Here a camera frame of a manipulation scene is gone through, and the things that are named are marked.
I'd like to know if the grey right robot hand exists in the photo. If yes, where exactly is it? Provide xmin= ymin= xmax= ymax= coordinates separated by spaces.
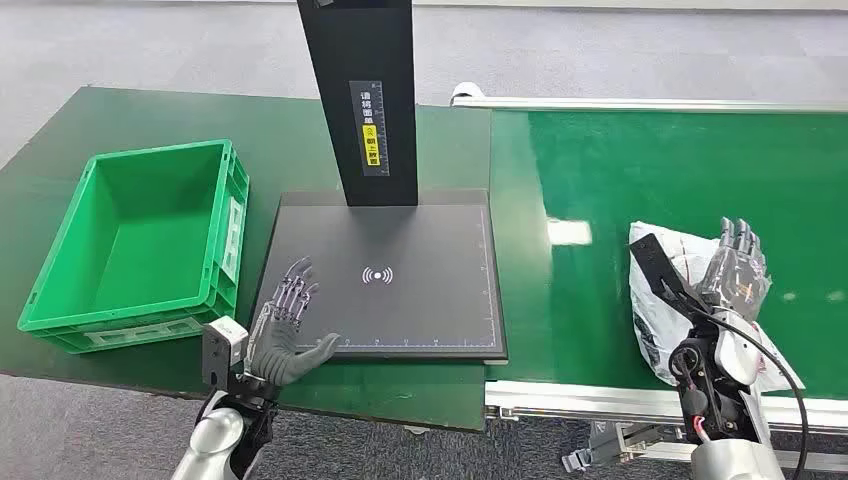
xmin=698 ymin=217 xmax=773 ymax=323

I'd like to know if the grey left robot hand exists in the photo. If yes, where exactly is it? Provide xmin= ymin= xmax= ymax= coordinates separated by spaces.
xmin=245 ymin=256 xmax=342 ymax=391

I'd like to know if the white plastic mailer package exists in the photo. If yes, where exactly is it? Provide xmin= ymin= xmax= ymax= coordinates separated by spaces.
xmin=627 ymin=220 xmax=806 ymax=393

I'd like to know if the green conveyor belt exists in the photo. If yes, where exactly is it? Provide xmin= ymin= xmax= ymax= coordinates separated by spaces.
xmin=486 ymin=109 xmax=848 ymax=402

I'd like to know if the green plastic crate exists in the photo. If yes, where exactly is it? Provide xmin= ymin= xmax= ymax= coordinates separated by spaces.
xmin=17 ymin=139 xmax=251 ymax=355

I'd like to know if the black yellow column label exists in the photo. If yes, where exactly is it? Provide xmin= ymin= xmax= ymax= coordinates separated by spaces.
xmin=349 ymin=80 xmax=391 ymax=178

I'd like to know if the black scanner column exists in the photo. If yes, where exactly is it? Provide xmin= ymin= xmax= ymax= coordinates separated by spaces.
xmin=296 ymin=0 xmax=420 ymax=208

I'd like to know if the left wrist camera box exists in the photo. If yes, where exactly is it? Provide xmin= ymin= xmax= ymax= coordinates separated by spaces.
xmin=201 ymin=315 xmax=250 ymax=392

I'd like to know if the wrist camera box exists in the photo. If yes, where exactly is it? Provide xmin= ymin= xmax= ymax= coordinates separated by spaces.
xmin=629 ymin=233 xmax=711 ymax=321
xmin=201 ymin=315 xmax=250 ymax=392

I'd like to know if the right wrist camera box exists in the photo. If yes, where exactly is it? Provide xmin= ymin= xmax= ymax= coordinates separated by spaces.
xmin=629 ymin=233 xmax=711 ymax=321

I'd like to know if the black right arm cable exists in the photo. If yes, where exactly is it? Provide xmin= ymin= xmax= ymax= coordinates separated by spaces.
xmin=695 ymin=307 xmax=810 ymax=480

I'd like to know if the aluminium conveyor side rail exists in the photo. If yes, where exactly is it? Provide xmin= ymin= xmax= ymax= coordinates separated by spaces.
xmin=450 ymin=82 xmax=848 ymax=114
xmin=483 ymin=380 xmax=848 ymax=435

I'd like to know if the grey conveyor frame bracket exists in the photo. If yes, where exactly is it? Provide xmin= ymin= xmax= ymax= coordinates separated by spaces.
xmin=561 ymin=420 xmax=697 ymax=473

